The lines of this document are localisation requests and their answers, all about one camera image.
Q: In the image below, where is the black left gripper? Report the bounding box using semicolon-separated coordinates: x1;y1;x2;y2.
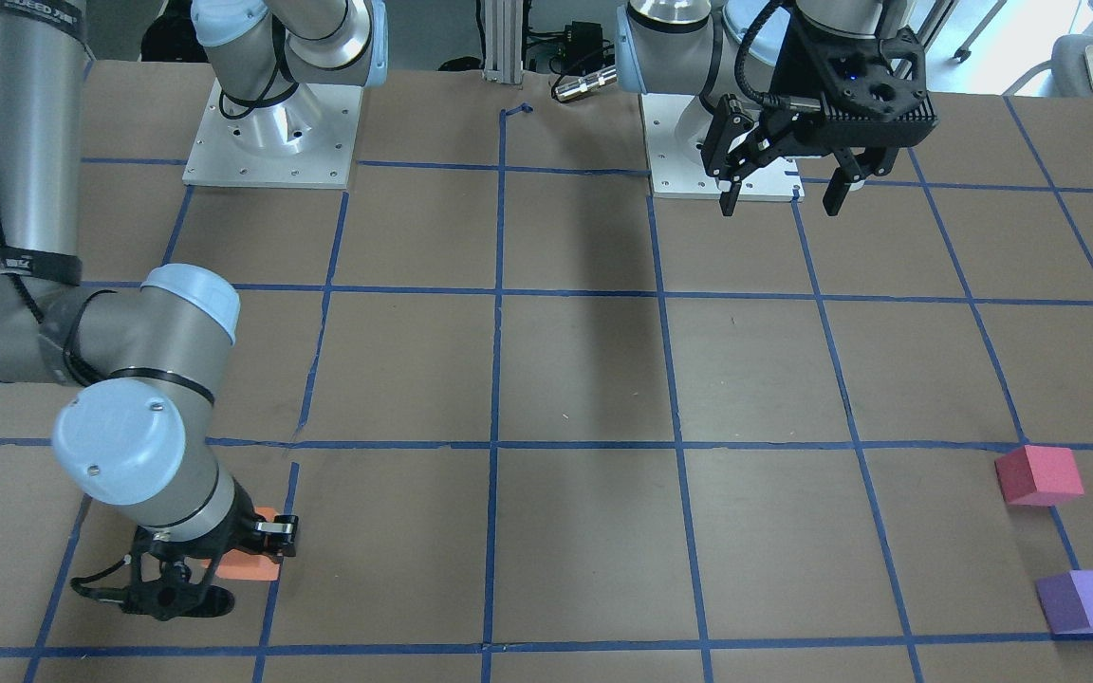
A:
701;19;938;217

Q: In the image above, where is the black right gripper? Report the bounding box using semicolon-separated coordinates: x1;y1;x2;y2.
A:
70;483;299;621

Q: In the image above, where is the orange foam block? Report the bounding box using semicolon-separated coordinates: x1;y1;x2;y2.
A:
215;507;281;581

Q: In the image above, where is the silver robot arm image left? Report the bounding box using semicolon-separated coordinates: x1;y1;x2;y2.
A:
0;1;938;560

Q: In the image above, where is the silver cylindrical connector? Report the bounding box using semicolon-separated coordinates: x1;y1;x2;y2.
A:
550;64;619;104

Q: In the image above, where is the black power adapter background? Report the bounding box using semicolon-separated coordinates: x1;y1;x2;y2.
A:
560;21;603;62

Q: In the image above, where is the red foam block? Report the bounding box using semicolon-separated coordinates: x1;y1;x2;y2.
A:
994;444;1085;507

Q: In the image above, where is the purple foam block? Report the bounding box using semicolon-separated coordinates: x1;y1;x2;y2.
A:
1035;569;1093;635

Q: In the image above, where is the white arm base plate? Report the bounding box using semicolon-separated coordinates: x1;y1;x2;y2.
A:
640;94;804;202
183;83;364;190

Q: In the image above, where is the aluminium frame post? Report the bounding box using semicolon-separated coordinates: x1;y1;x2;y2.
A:
477;0;528;86

